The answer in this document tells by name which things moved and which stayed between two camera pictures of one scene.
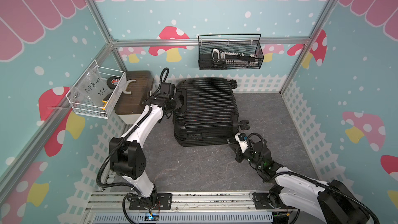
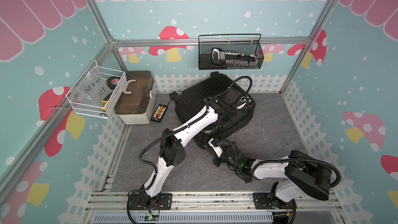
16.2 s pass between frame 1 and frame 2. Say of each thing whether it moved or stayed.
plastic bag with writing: stayed
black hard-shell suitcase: moved
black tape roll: stayed
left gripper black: moved
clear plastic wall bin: stayed
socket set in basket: stayed
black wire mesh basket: stayed
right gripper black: moved
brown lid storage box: stayed
